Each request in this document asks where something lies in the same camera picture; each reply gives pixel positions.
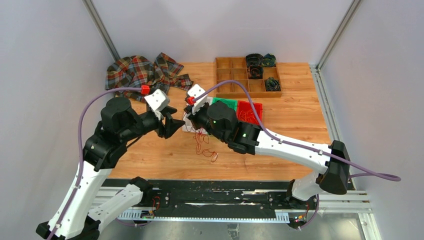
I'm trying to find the black rolled belt middle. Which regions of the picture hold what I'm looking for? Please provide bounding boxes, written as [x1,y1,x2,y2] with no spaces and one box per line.
[248,65,264,80]

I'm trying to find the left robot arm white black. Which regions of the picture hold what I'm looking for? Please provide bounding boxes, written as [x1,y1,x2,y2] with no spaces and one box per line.
[36,97,184,240]

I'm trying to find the red plastic bin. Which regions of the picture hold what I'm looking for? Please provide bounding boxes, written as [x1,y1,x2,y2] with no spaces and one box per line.
[236,100,263,125]

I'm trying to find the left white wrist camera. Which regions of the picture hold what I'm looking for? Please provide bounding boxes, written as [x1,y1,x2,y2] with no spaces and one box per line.
[144,89,170,121]

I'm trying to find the wooden compartment tray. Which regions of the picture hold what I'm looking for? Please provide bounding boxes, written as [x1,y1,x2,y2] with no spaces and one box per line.
[214,57,283,99]

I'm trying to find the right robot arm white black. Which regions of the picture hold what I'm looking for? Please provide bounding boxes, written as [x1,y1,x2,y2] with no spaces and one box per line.
[184,101,350,209]

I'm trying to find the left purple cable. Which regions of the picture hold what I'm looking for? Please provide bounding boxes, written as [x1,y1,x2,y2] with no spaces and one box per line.
[46,85,153,240]

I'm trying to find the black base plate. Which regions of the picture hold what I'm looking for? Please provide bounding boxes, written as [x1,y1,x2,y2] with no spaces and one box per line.
[149,179,316,220]

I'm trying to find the white plastic bin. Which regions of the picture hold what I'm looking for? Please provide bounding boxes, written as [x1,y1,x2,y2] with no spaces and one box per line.
[182,112,207,135]

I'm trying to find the plaid cloth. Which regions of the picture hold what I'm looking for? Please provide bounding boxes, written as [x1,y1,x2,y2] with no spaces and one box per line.
[105,52,194,94]

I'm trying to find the blue green rolled belt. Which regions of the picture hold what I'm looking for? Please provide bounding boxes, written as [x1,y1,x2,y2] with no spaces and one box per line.
[261,53,277,68]

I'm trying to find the black rolled belt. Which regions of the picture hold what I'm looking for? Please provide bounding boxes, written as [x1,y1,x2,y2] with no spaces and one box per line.
[248,65,264,80]
[245,53,263,68]

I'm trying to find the black rolled belt top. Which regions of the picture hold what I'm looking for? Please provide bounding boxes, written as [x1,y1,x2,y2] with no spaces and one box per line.
[245,53,263,68]

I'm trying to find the green plastic bin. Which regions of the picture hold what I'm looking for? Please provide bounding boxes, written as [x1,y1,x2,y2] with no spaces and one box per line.
[212,97,238,112]

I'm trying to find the orange wires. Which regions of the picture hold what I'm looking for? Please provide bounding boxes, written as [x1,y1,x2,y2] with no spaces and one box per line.
[239,107,262,123]

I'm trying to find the green rolled belt lower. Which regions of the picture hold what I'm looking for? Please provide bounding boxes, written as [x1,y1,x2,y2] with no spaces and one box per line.
[264,77,281,92]

